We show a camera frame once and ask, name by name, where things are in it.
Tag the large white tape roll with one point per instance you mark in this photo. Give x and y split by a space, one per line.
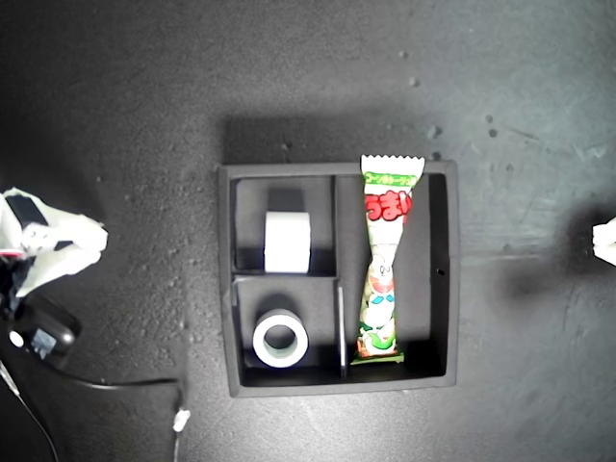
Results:
286 240

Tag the green printed snack bar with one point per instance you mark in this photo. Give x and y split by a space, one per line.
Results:
382 289

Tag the small white tape roll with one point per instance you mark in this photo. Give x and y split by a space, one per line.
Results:
281 360

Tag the black tray with wells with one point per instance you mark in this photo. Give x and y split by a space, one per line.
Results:
349 264

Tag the small black camera box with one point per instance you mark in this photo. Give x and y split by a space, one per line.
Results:
58 332

